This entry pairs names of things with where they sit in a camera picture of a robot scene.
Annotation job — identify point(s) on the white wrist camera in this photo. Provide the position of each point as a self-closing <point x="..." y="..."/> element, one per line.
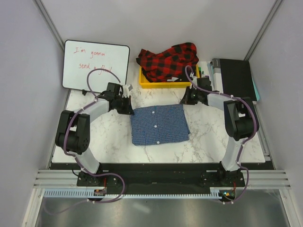
<point x="126" y="89"/>
<point x="193" y="78"/>

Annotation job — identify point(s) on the yellow plastic bin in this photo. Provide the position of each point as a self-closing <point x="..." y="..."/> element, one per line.
<point x="145" y="84"/>

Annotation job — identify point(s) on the blue checkered long sleeve shirt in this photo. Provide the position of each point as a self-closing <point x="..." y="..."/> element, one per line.
<point x="159" y="124"/>

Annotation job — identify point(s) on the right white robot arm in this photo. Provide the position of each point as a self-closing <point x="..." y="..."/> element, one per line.
<point x="240" y="120"/>

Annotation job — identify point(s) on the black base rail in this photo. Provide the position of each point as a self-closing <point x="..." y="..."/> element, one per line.
<point x="162" y="178"/>

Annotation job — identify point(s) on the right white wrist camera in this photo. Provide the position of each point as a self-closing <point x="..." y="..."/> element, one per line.
<point x="193" y="78"/>

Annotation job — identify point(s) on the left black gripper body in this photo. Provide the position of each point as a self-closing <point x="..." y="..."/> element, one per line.
<point x="122" y="105"/>

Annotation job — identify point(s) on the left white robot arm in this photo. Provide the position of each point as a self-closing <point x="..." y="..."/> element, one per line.
<point x="73" y="132"/>

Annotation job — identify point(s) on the white dry-erase board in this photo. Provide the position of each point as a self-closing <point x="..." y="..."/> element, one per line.
<point x="110" y="62"/>

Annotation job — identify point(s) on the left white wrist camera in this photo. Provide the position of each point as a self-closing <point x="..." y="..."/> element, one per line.
<point x="126" y="89"/>

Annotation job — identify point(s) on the black notebook stack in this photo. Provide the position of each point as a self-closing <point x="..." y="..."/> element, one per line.
<point x="237" y="79"/>

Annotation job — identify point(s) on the red black plaid shirt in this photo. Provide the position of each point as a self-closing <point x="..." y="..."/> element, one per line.
<point x="169" y="65"/>

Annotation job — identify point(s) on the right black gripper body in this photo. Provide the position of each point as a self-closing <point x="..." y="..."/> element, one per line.
<point x="192" y="97"/>

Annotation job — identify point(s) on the white slotted cable duct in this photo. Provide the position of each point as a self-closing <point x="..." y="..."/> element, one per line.
<point x="84" y="193"/>

